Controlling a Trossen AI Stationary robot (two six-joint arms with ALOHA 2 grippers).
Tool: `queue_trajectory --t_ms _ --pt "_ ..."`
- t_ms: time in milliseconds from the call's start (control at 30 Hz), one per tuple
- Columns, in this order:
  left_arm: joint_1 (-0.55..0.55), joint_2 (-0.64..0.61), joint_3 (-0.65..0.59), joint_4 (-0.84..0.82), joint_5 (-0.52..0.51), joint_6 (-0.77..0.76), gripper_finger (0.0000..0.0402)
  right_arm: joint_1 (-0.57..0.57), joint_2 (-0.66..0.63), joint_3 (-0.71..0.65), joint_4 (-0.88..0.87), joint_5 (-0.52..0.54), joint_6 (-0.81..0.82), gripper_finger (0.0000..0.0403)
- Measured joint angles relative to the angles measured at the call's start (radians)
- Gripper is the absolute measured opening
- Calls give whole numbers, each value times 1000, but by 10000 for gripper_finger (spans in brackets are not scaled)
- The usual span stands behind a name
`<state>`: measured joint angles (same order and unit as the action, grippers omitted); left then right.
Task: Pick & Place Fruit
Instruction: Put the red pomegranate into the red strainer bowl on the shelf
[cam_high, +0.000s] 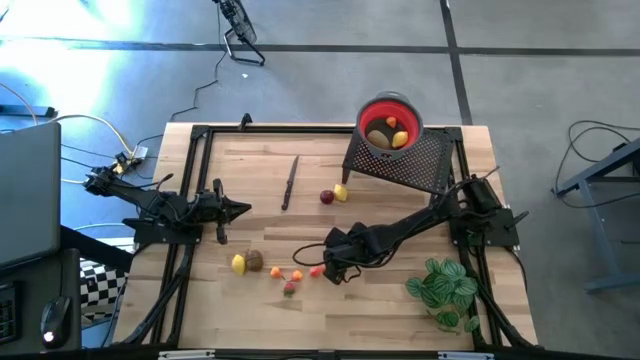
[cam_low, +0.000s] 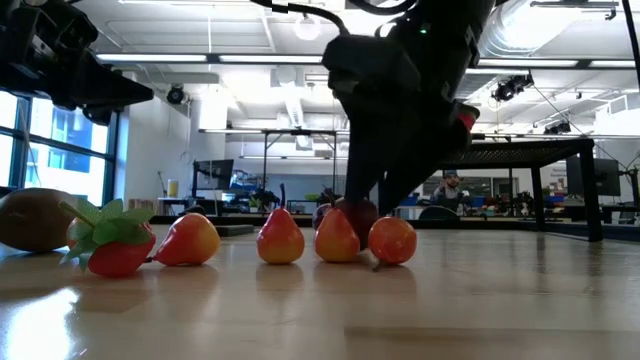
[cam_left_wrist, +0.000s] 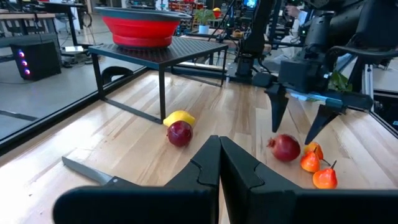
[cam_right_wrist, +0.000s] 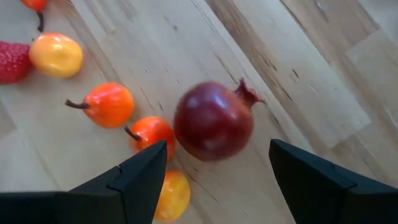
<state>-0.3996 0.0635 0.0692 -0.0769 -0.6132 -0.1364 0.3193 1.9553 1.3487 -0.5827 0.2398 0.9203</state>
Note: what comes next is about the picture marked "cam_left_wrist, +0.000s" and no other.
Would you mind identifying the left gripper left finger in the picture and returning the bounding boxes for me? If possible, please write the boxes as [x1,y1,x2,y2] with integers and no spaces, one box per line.
[52,135,221,224]

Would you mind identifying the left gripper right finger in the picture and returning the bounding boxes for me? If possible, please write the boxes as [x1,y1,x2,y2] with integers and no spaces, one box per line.
[220,136,398,224]

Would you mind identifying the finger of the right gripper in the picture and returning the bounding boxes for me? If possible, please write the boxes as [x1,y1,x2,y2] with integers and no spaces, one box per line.
[303,91,374,146]
[251,72,290,134]

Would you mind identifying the dark red toy pomegranate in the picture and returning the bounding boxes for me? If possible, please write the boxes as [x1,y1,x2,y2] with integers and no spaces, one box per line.
[166,120,194,148]
[266,134,302,162]

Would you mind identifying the yellow toy lemon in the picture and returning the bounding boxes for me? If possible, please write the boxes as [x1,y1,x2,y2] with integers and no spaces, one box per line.
[162,110,197,128]

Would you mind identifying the red collapsible bowl grey rim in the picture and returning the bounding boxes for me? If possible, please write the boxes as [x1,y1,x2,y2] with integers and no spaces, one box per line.
[94,6,192,49]

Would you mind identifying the potted plant striped green leaves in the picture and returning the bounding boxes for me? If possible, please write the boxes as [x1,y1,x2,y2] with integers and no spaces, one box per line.
[328,70,354,94]

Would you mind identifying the person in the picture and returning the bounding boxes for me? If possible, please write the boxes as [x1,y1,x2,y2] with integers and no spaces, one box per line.
[284,2,312,29]

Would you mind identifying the black perforated metal stand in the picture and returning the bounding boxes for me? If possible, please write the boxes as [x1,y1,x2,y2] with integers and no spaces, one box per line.
[88,35,229,125]

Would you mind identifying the green plant white pot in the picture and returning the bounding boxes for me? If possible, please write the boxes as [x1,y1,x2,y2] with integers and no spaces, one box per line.
[194,8,215,35]

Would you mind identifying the black computer tower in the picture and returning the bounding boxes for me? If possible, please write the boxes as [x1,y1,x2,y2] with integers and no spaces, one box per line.
[9,40,62,82]

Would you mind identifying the wooden desk black legs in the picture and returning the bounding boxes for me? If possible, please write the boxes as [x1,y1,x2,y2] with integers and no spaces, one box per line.
[0,1,86,47]

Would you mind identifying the knife with black handle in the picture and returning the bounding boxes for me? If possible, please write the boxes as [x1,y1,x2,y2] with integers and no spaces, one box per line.
[61,156,139,187]

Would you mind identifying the black arched bracket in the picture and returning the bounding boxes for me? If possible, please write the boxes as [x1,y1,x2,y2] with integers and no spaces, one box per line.
[101,65,134,85]

